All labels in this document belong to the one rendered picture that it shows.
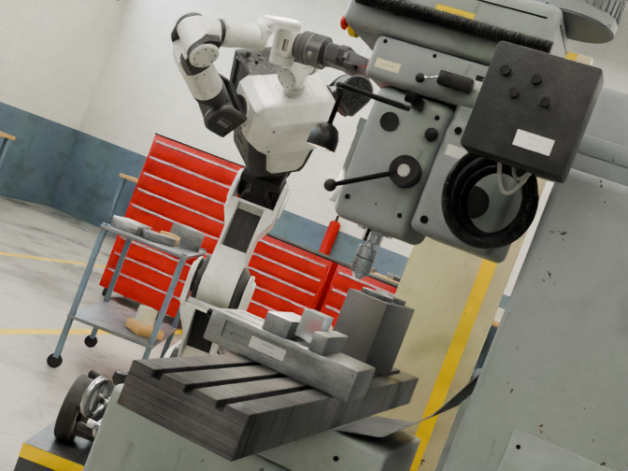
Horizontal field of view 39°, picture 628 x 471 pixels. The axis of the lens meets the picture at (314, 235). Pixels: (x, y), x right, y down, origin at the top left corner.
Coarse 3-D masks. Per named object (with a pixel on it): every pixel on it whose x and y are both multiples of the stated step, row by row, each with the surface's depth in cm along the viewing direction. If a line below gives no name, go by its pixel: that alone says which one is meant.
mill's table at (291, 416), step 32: (128, 384) 149; (160, 384) 148; (192, 384) 148; (224, 384) 161; (256, 384) 167; (288, 384) 178; (384, 384) 223; (416, 384) 258; (160, 416) 147; (192, 416) 145; (224, 416) 143; (256, 416) 145; (288, 416) 160; (320, 416) 179; (352, 416) 203; (224, 448) 143; (256, 448) 151
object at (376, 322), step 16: (352, 304) 235; (368, 304) 233; (384, 304) 231; (400, 304) 244; (352, 320) 234; (368, 320) 232; (384, 320) 232; (400, 320) 243; (352, 336) 233; (368, 336) 232; (384, 336) 237; (400, 336) 247; (352, 352) 233; (368, 352) 231; (384, 352) 241; (384, 368) 245
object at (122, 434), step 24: (120, 384) 210; (120, 408) 208; (120, 432) 207; (144, 432) 205; (168, 432) 203; (96, 456) 208; (120, 456) 206; (144, 456) 204; (168, 456) 202; (192, 456) 200; (216, 456) 198
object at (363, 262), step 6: (360, 252) 207; (366, 252) 206; (354, 258) 208; (360, 258) 206; (366, 258) 206; (372, 258) 207; (354, 264) 207; (360, 264) 206; (366, 264) 206; (372, 264) 208; (354, 270) 207; (360, 270) 206; (366, 270) 207; (366, 276) 207
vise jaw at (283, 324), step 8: (272, 312) 189; (280, 312) 194; (288, 312) 199; (264, 320) 188; (272, 320) 188; (280, 320) 187; (288, 320) 187; (296, 320) 192; (264, 328) 188; (272, 328) 188; (280, 328) 187; (288, 328) 186; (296, 328) 191; (280, 336) 187; (288, 336) 188; (296, 336) 193
